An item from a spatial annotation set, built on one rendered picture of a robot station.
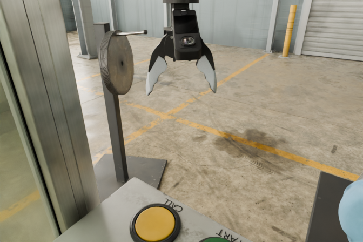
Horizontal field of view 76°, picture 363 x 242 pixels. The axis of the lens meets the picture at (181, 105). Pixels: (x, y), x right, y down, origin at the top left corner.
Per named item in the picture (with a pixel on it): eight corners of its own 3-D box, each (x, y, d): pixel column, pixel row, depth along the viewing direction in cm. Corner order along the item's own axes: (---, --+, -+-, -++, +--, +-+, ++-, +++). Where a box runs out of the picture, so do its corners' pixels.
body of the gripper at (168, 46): (195, 53, 54) (196, -5, 49) (201, 61, 47) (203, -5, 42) (162, 53, 54) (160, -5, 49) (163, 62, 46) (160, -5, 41)
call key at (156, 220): (128, 240, 24) (126, 226, 23) (154, 213, 27) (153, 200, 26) (158, 263, 22) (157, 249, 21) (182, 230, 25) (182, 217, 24)
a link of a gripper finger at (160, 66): (149, 88, 55) (171, 56, 53) (148, 98, 50) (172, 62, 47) (138, 81, 54) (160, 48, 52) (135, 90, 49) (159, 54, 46)
